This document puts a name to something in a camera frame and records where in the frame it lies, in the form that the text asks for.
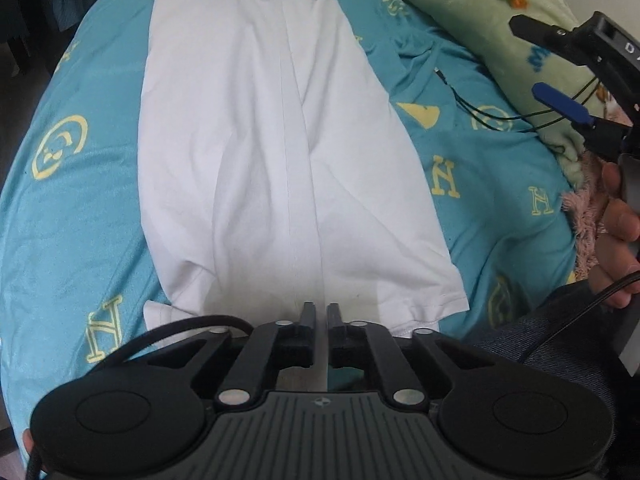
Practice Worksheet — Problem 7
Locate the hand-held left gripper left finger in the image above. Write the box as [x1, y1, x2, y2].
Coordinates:
[145, 301, 319, 409]

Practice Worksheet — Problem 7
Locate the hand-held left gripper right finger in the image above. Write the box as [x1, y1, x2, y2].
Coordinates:
[326, 302, 482, 407]

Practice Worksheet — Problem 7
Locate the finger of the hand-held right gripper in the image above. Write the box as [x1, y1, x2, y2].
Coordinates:
[531, 82, 632, 160]
[509, 12, 591, 65]

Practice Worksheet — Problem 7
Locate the white t-shirt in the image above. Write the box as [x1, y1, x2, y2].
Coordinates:
[137, 0, 471, 338]

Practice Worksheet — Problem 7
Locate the person's right hand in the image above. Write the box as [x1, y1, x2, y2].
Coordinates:
[589, 161, 640, 310]

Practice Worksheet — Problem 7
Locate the pink fluffy cloth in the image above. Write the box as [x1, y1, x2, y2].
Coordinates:
[561, 152, 608, 283]

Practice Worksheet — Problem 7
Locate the person's leg in jeans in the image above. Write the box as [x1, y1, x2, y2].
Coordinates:
[472, 280, 626, 441]

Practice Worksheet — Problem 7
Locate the teal printed bed sheet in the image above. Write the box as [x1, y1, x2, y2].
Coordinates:
[0, 0, 581, 391]

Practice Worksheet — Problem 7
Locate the chair with blue cover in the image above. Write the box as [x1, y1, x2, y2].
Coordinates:
[0, 0, 132, 77]

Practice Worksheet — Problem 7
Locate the thin black cable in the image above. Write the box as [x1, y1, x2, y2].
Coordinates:
[434, 67, 608, 134]

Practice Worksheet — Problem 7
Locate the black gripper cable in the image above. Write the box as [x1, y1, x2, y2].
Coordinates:
[517, 270, 640, 363]

